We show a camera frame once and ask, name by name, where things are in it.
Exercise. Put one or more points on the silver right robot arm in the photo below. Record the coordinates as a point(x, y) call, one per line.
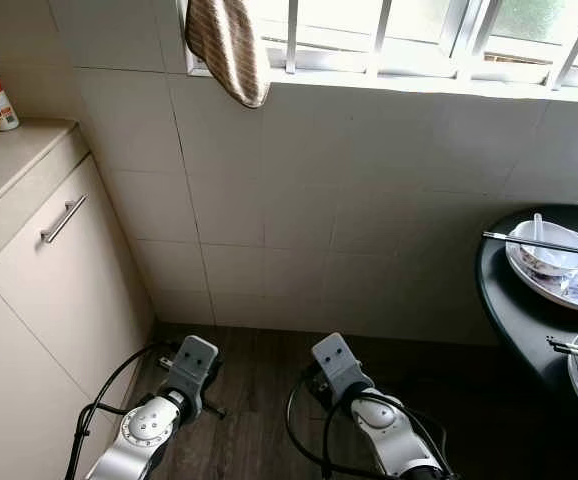
point(389, 425)

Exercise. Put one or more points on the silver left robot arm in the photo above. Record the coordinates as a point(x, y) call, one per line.
point(154, 430)

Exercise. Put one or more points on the black round table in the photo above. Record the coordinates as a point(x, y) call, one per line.
point(514, 310)

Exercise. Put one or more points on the white patterned ceramic bowl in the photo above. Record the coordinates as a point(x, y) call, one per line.
point(554, 264)

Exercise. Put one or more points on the white ceramic spoon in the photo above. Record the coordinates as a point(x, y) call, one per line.
point(538, 230)

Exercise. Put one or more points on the brown striped hanging towel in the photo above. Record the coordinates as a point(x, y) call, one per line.
point(229, 50)

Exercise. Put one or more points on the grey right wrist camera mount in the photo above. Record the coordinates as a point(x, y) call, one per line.
point(337, 360)

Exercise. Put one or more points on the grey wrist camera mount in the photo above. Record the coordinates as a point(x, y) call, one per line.
point(195, 362)
point(337, 360)

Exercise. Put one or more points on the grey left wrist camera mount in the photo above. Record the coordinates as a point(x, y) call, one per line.
point(195, 362)

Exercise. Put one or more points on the white barred window frame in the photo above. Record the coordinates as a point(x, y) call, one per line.
point(291, 40)

